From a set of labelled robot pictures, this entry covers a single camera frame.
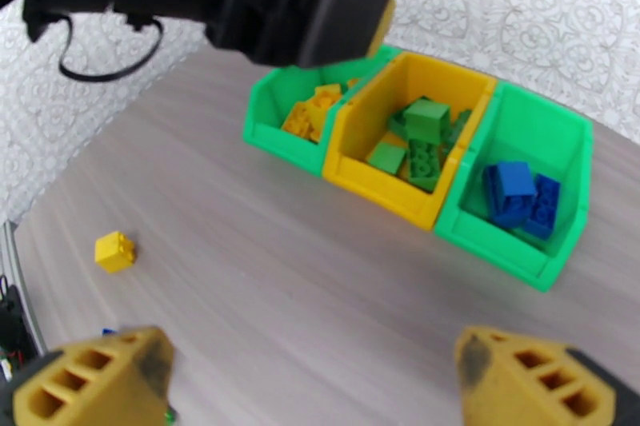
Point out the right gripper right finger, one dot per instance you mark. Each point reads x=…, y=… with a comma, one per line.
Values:
x=525, y=384

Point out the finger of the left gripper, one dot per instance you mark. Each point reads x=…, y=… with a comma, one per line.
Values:
x=250, y=10
x=340, y=5

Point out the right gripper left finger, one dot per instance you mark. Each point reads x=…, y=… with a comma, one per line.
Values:
x=100, y=379

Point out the large yellow lego brick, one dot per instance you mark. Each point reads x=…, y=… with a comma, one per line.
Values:
x=300, y=122

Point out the blue lego brick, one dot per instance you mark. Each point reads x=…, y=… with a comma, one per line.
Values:
x=510, y=192
x=108, y=331
x=544, y=210

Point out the long green lego brick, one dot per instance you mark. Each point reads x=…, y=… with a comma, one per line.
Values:
x=425, y=166

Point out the green plastic bin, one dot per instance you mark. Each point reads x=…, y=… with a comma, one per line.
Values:
x=280, y=150
x=500, y=255

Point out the yellow plastic bin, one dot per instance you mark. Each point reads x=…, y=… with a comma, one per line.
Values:
x=380, y=195

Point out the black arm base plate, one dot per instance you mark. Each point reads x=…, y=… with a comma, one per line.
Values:
x=12, y=324

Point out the aluminium mounting rail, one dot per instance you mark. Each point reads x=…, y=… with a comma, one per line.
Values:
x=25, y=295

